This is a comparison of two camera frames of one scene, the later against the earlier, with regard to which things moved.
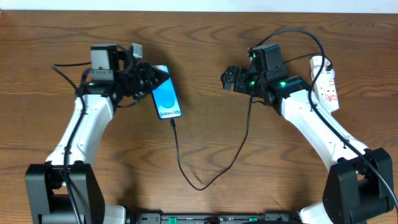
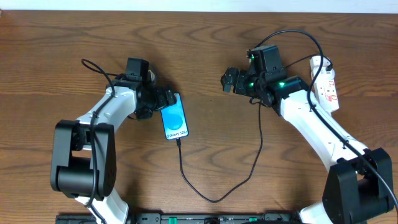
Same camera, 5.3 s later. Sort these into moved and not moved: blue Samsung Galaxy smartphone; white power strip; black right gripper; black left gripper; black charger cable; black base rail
Moved: black charger cable; black left gripper; blue Samsung Galaxy smartphone
Not moved: black right gripper; black base rail; white power strip
